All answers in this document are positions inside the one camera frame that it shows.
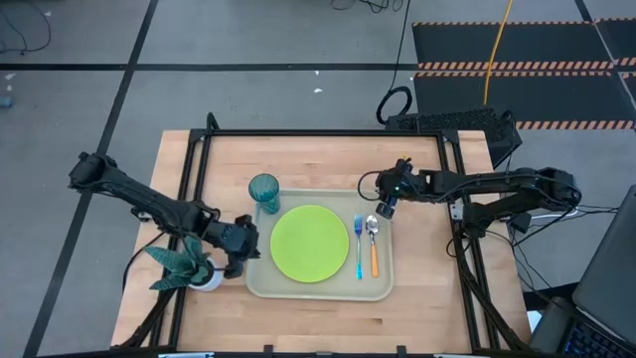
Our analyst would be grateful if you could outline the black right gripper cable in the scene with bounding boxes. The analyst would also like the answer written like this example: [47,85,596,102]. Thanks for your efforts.
[356,168,384,203]

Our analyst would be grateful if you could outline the black floor cable tangle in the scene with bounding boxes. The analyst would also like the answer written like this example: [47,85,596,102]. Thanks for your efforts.
[355,0,404,15]

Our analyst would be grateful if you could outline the white cable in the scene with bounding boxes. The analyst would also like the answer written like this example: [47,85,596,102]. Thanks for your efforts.
[531,203,581,221]

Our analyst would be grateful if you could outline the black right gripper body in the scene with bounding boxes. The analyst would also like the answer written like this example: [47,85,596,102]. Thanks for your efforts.
[376,161,426,220]

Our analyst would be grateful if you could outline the dark grey rounded object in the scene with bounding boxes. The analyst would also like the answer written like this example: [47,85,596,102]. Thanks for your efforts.
[528,295,580,355]

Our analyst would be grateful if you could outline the beige plastic tray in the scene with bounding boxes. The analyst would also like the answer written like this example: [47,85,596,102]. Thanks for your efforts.
[245,188,396,302]

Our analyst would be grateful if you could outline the black hazard-striped floor mat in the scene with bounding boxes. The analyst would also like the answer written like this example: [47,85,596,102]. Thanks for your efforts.
[593,17,636,69]
[410,20,617,71]
[412,71,636,131]

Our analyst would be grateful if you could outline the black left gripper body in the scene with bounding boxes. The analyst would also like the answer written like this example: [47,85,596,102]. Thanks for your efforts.
[216,214,262,279]

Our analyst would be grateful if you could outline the green striped artificial plant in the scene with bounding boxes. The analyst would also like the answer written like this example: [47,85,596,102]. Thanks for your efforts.
[142,233,213,292]

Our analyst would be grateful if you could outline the black aluminium table frame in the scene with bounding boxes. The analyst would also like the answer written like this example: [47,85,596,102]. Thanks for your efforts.
[116,112,533,357]

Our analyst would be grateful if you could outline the black left arm base cable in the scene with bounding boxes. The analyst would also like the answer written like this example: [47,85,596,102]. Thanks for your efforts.
[121,229,168,294]

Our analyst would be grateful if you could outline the thick yellow hanging cable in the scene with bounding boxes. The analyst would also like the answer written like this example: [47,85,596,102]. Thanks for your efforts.
[483,0,514,106]

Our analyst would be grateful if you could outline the black power adapter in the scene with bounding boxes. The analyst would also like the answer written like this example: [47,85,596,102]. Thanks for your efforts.
[509,208,534,235]

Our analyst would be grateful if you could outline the white plant pot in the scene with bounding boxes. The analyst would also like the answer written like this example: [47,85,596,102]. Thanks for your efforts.
[188,257,225,293]

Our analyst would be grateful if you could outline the lime green round plate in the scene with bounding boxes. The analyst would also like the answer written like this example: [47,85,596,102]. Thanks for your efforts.
[269,204,351,284]

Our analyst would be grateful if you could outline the steel spoon orange handle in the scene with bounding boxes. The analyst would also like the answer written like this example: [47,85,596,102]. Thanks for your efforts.
[365,214,381,279]

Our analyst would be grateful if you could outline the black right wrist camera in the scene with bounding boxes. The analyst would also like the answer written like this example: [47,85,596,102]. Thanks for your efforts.
[376,166,401,200]

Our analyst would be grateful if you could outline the thin black floor cable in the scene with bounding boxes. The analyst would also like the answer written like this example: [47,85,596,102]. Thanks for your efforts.
[0,0,52,56]

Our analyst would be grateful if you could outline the dark grey laptop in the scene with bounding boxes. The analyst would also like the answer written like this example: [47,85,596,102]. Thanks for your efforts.
[560,183,636,358]

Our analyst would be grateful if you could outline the black hanging cable with coil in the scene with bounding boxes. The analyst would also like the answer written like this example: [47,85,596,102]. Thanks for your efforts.
[376,0,414,126]

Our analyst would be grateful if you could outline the teal faceted plastic cup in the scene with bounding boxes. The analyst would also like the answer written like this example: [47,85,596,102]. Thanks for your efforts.
[247,172,281,216]

